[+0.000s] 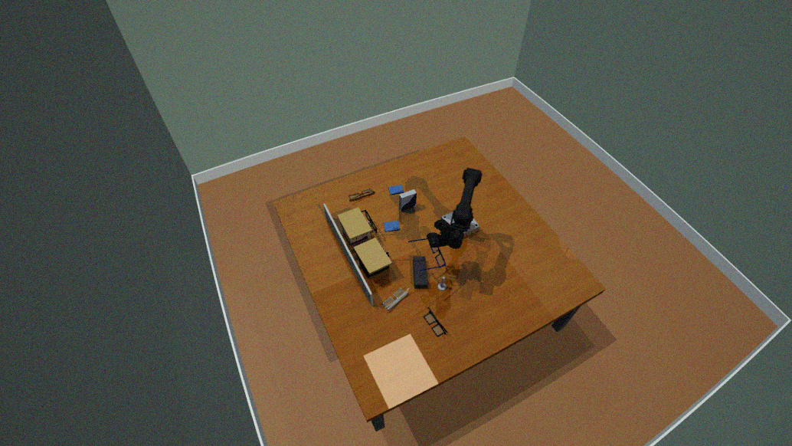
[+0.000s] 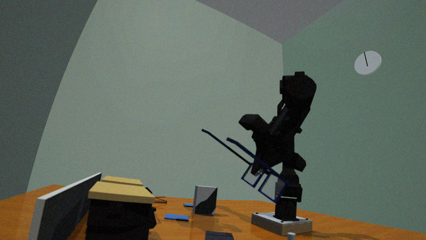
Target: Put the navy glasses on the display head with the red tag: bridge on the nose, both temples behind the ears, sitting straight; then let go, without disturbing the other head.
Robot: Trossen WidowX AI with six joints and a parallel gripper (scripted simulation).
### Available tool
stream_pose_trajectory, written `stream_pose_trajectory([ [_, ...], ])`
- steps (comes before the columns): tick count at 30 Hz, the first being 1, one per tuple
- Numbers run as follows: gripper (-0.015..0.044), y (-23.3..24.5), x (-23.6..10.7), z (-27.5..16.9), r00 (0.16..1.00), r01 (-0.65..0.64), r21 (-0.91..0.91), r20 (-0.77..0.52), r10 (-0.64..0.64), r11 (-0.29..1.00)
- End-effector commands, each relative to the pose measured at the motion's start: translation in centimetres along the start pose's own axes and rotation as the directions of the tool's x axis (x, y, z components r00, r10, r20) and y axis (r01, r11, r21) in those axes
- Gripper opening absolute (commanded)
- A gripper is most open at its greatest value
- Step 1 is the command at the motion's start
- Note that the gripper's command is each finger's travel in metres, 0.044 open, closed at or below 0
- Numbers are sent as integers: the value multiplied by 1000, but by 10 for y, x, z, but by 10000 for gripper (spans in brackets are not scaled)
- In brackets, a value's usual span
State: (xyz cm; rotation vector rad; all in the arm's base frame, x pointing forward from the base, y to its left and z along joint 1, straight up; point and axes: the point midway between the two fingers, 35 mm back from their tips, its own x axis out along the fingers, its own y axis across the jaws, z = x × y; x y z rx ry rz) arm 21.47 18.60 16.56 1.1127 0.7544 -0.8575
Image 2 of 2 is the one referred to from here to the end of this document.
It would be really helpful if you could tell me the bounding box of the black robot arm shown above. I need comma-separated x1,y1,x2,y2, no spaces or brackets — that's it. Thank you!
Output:
273,71,317,221

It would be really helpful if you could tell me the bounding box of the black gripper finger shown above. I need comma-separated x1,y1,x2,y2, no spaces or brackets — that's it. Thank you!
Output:
266,152,288,167
251,138,276,175

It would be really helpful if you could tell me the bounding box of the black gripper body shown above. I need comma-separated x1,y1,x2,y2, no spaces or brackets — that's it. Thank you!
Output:
239,112,306,172

